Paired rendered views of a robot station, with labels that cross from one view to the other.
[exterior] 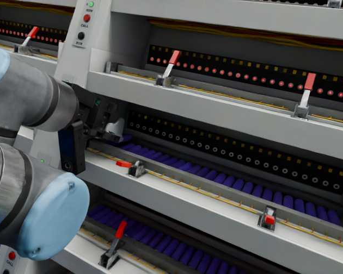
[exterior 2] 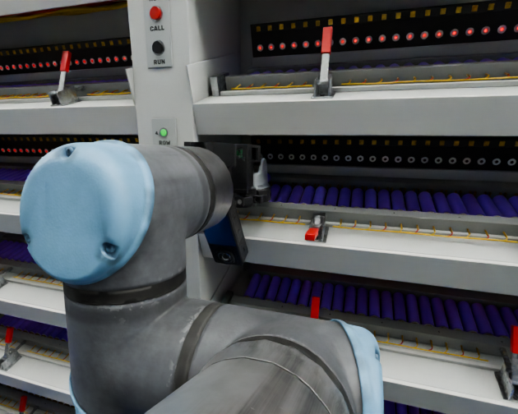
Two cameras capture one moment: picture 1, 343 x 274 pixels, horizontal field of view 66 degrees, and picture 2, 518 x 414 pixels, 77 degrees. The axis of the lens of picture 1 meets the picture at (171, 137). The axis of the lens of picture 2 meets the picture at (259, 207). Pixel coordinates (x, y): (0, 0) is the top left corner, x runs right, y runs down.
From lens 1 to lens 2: 20 cm
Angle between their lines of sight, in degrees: 14
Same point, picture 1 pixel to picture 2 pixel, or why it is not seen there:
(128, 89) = (270, 116)
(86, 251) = not seen: hidden behind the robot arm
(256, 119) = (506, 110)
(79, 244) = not seen: hidden behind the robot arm
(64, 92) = (215, 167)
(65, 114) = (225, 201)
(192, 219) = (427, 276)
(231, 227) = (492, 273)
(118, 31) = (208, 20)
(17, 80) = (168, 190)
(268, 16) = not seen: outside the picture
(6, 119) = (176, 259)
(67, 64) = (152, 102)
